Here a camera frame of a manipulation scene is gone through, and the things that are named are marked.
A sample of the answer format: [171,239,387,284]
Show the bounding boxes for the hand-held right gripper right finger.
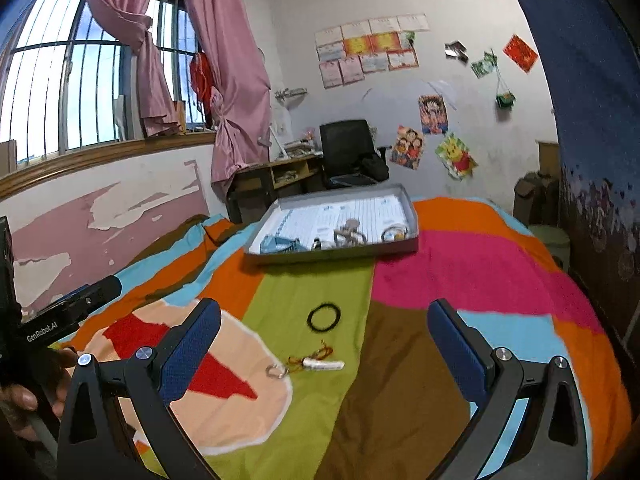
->
[427,298,589,480]

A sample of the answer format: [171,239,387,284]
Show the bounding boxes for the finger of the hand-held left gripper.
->
[74,275,124,317]

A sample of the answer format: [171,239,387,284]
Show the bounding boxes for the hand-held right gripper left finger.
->
[55,297,223,480]

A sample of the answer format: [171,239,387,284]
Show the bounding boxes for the blue wrist watch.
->
[259,234,307,257]

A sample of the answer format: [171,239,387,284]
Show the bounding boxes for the red cord silver tube charm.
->
[266,342,347,380]

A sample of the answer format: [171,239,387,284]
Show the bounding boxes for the grey shallow tray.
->
[243,183,420,267]

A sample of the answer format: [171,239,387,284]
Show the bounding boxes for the silver geometric frame pendant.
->
[332,218,370,250]

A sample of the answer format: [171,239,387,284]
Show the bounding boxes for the person's left hand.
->
[0,347,79,442]

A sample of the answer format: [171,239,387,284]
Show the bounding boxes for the wooden window sill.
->
[0,129,219,202]

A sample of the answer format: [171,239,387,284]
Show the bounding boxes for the green bin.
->
[528,223,571,272]

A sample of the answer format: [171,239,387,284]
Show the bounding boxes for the colourful patchwork blanket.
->
[15,195,634,480]

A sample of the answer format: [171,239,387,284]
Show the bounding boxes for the cardboard piece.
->
[0,139,19,174]

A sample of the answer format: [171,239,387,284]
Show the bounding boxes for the wooden desk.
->
[227,152,326,224]

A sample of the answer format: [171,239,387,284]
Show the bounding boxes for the white printed paper sheet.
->
[260,194,409,254]

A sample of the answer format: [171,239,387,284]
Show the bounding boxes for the yellow bear poster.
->
[434,132,479,181]

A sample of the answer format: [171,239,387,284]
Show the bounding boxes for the black bag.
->
[359,152,391,184]

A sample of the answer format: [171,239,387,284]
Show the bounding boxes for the cartoon family poster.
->
[389,124,427,171]

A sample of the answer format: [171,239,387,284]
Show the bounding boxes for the wooden cabinet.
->
[535,139,561,176]

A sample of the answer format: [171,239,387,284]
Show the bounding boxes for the barred window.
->
[0,0,217,172]

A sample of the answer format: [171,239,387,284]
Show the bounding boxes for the white desk lamp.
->
[267,124,289,159]

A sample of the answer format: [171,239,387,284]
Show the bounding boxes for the stack of papers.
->
[284,137,321,159]

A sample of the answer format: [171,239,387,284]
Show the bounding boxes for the black office chair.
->
[318,119,394,191]

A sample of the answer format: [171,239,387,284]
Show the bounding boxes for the anime character poster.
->
[418,93,450,136]

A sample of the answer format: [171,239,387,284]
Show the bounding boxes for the short tied pink curtain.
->
[82,0,184,139]

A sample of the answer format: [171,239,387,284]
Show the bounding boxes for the red hanging ornament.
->
[189,52,214,107]

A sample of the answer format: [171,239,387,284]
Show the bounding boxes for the small green hanging bag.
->
[494,67,517,110]

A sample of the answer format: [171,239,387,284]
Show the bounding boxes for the long tied pink curtain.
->
[177,0,274,187]

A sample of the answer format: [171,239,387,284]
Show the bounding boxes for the blue printed hanging cloth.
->
[509,0,640,357]

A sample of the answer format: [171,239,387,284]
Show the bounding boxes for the black and white photo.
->
[444,39,469,64]

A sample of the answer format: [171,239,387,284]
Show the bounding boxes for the red paper envelope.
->
[502,33,540,74]

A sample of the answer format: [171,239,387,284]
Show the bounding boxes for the black hair tie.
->
[306,302,343,334]

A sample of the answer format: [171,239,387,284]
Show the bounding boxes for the green wall photos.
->
[470,49,499,80]

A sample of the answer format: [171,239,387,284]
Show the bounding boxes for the group of wall certificates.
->
[314,13,431,90]

